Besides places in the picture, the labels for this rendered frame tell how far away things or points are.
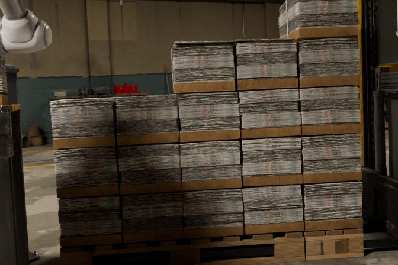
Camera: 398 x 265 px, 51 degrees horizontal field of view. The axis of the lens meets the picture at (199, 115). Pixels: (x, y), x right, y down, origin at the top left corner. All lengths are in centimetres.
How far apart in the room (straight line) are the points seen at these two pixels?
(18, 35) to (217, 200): 123
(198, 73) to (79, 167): 70
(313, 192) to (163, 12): 738
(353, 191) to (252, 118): 61
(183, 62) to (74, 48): 678
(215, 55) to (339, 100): 63
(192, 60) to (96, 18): 682
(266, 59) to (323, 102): 34
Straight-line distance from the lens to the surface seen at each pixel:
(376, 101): 255
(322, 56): 207
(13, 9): 215
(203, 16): 937
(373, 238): 232
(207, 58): 196
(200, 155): 196
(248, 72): 197
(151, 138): 195
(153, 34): 895
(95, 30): 865
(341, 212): 217
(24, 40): 221
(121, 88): 807
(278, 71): 200
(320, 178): 209
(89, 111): 198
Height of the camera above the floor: 83
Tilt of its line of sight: 3 degrees down
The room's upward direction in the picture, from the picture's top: 3 degrees counter-clockwise
